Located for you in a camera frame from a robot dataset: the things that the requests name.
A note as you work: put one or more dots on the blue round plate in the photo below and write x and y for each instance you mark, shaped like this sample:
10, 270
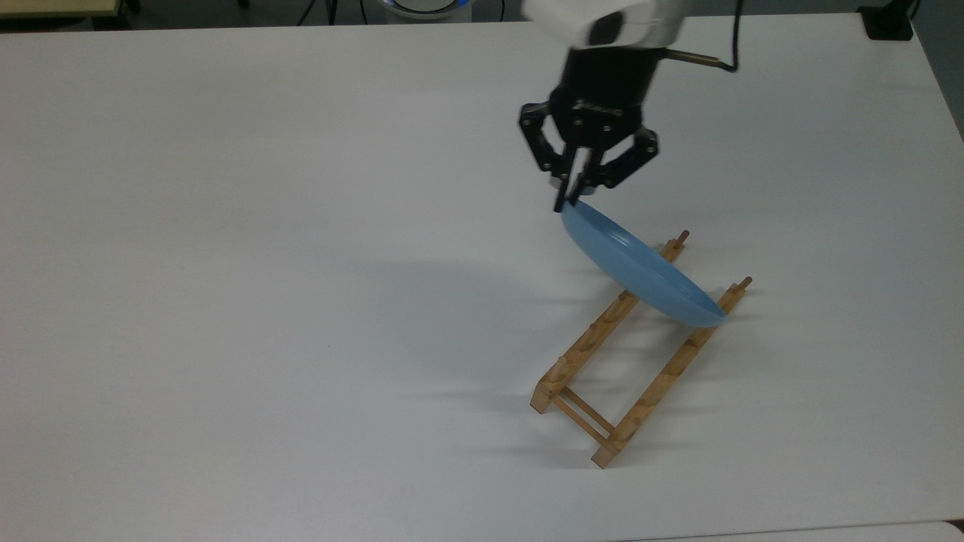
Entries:
640, 271

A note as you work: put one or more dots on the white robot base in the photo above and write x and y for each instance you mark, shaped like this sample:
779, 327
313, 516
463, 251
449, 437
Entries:
425, 7

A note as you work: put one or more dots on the wooden plate rack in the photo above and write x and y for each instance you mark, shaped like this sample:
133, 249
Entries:
595, 429

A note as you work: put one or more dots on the beige wooden desk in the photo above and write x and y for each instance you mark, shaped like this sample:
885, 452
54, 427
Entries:
56, 7

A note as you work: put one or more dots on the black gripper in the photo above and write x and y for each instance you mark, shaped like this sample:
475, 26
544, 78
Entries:
606, 94

